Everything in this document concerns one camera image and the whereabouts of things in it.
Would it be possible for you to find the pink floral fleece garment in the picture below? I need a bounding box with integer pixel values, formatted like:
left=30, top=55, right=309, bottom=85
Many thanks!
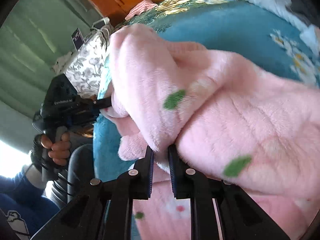
left=103, top=24, right=319, bottom=239

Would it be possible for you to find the person left hand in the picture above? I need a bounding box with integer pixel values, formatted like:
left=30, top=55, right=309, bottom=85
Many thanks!
left=41, top=132, right=71, bottom=166

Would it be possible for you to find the grey floral cloth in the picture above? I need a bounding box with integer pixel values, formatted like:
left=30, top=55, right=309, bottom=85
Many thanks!
left=53, top=25, right=112, bottom=98

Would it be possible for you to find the small dark card box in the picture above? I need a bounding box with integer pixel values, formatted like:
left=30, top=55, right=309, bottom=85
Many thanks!
left=71, top=28, right=84, bottom=50

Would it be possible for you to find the person blue clothing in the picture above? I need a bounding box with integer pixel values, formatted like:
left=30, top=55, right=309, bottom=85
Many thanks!
left=1, top=165, right=60, bottom=239

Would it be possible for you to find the pink knitted cloth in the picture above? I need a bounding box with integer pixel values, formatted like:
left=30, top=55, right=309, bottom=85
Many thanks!
left=125, top=0, right=158, bottom=21

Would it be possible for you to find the teal floral bed blanket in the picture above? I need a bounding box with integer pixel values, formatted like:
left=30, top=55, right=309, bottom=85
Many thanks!
left=93, top=0, right=320, bottom=240

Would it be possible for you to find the light blue daisy quilt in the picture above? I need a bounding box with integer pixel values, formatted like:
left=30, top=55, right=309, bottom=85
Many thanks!
left=246, top=0, right=319, bottom=56

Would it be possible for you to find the white cable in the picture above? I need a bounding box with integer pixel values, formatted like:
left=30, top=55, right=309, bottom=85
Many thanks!
left=89, top=17, right=112, bottom=53

